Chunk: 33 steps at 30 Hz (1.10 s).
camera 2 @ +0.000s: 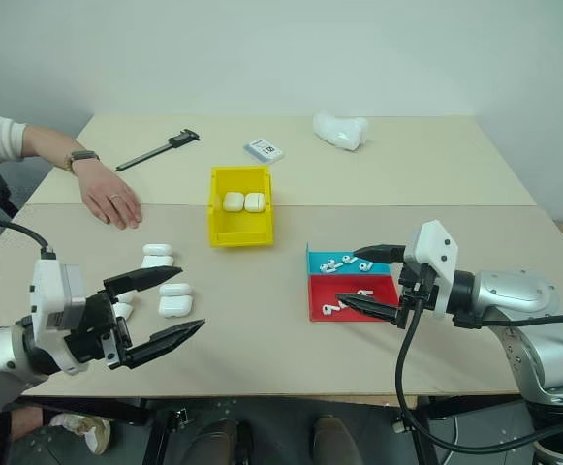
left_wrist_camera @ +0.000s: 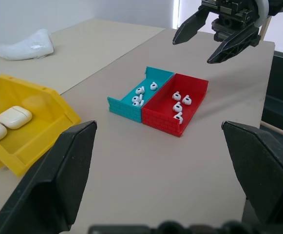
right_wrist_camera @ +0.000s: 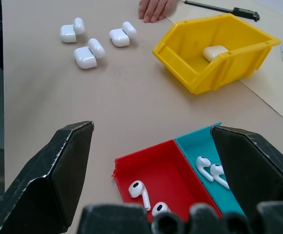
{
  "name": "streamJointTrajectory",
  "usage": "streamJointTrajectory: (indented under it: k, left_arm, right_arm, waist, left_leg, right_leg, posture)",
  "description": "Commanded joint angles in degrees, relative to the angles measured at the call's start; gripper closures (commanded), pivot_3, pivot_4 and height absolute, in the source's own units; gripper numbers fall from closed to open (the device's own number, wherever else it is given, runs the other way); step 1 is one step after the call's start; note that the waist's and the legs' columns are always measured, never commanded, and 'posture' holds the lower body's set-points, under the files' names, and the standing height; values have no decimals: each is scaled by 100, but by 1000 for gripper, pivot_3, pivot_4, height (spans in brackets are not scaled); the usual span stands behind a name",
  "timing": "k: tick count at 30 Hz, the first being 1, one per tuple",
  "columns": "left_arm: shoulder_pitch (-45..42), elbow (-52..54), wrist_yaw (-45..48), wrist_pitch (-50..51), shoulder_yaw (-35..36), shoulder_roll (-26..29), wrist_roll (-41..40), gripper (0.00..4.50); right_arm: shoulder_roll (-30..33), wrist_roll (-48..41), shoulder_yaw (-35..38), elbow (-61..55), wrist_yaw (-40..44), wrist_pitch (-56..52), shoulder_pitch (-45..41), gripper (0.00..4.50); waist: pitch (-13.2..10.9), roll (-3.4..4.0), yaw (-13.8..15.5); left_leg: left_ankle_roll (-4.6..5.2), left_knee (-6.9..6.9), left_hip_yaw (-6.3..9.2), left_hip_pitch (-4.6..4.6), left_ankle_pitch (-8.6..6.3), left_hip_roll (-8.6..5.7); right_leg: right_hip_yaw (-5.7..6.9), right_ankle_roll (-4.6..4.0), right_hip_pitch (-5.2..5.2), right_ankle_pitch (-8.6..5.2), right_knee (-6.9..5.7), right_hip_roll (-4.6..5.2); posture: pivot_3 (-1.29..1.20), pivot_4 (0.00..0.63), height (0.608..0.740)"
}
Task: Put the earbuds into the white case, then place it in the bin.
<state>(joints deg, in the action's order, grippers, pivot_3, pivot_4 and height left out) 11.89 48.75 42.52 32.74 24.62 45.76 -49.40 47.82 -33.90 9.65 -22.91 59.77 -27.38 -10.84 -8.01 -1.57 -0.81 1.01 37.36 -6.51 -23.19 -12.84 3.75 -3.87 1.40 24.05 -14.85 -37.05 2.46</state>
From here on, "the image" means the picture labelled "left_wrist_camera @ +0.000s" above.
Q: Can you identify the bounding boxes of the yellow plastic bin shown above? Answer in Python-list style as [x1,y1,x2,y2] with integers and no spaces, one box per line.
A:
[0,74,82,177]

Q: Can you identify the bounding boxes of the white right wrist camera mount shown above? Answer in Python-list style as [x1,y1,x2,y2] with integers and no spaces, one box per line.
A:
[252,0,270,28]

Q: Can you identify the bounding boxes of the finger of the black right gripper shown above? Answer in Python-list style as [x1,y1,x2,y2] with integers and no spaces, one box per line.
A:
[206,25,259,65]
[172,6,214,46]

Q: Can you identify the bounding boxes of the light wooden rod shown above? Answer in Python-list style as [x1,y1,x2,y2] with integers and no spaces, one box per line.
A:
[260,15,272,40]
[260,121,283,142]

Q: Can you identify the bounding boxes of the teal brick-pattern tray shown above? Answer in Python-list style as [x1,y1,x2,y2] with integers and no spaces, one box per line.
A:
[107,66,175,124]

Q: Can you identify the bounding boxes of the dark grey crate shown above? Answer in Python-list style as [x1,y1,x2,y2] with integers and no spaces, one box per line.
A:
[262,50,283,137]

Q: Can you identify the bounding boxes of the red brick-pattern tray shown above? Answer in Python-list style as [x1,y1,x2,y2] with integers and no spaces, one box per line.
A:
[141,73,209,137]

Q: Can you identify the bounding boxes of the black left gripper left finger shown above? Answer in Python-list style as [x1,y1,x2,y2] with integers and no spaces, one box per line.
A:
[0,120,98,234]

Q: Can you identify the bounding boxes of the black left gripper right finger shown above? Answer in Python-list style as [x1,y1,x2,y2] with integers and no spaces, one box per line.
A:
[221,120,283,228]

